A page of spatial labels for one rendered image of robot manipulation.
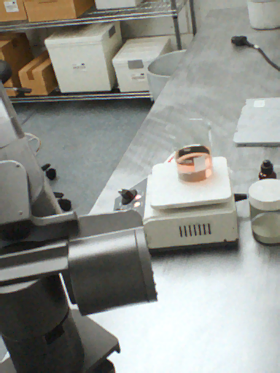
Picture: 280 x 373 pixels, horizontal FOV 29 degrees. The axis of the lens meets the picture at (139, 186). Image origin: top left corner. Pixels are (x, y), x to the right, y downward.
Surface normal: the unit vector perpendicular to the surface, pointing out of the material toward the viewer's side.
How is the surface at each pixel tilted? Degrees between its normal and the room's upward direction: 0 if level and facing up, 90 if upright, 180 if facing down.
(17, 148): 27
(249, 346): 0
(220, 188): 0
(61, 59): 93
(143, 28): 90
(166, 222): 90
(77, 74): 93
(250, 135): 0
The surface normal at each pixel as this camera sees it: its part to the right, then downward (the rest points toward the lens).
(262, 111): -0.17, -0.83
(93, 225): -0.10, -0.49
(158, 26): -0.28, 0.55
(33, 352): 0.11, 0.51
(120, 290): 0.06, 0.33
